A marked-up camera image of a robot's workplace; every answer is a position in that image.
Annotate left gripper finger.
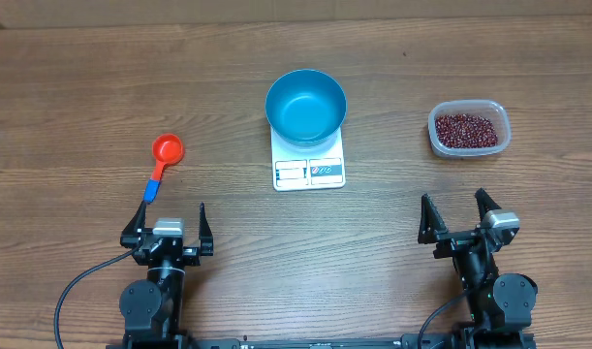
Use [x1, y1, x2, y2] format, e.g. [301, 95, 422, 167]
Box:
[199, 203, 214, 256]
[120, 201, 147, 248]

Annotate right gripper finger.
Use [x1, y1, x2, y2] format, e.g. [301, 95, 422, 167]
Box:
[418, 194, 449, 244]
[474, 188, 501, 224]

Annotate orange measuring scoop blue handle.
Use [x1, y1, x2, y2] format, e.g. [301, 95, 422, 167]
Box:
[142, 133, 186, 204]

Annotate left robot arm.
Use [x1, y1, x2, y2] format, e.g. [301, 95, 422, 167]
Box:
[119, 202, 214, 348]

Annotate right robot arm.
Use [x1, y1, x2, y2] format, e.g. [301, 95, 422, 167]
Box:
[416, 188, 538, 349]

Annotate white digital kitchen scale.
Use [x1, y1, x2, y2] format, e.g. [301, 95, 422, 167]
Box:
[270, 129, 346, 192]

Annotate blue metal bowl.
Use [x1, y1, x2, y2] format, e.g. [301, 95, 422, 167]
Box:
[265, 69, 348, 146]

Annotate red beans in container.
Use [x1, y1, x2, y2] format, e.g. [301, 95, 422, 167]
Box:
[434, 113, 498, 148]

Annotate clear plastic container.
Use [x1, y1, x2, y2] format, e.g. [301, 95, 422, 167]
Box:
[427, 100, 512, 158]

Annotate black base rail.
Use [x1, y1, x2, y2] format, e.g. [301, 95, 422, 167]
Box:
[188, 333, 454, 349]

